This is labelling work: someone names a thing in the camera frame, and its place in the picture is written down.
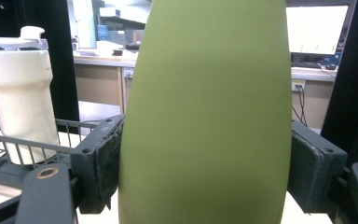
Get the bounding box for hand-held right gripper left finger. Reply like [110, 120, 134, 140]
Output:
[70, 113, 126, 215]

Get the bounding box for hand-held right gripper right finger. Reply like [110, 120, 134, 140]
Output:
[287, 120, 349, 215]

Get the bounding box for gray wire dish rack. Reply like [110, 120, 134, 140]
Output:
[0, 118, 106, 224]

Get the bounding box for white tumbler cup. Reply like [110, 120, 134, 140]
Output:
[0, 4, 60, 166]

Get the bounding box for green water bottle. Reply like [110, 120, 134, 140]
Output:
[117, 0, 293, 224]

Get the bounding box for black curtain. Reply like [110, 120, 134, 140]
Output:
[320, 0, 358, 171]
[0, 0, 80, 124]

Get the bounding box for long gray office desk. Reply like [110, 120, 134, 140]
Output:
[73, 49, 338, 132]

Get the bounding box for black keyboard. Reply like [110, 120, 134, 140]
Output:
[290, 61, 323, 70]

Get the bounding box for blue storage box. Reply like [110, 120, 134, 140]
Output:
[96, 24, 110, 42]

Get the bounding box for bright computer monitor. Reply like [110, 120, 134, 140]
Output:
[284, 0, 358, 63]

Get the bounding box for black cable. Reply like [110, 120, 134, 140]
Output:
[292, 85, 309, 127]

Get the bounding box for white wall outlet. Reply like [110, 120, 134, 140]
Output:
[291, 78, 307, 92]

